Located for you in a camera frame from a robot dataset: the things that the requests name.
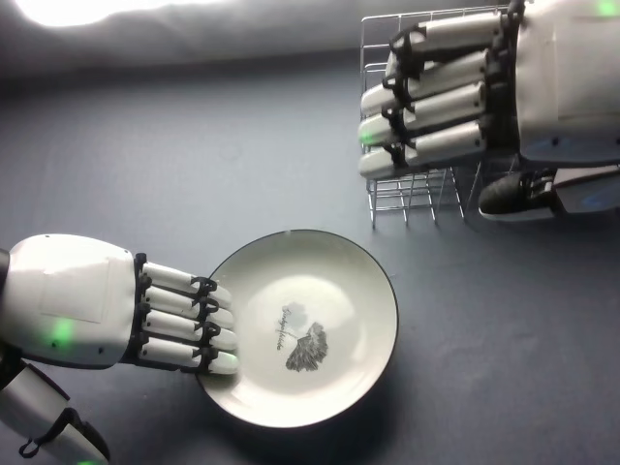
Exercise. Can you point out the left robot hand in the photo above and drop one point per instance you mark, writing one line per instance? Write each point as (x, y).
(72, 290)

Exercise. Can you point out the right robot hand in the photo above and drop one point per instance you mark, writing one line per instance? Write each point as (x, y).
(567, 72)

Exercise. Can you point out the white ceramic plate black rim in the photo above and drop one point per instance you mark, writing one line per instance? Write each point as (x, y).
(315, 271)

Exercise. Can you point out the white backdrop cloth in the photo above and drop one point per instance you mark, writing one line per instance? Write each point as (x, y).
(242, 29)

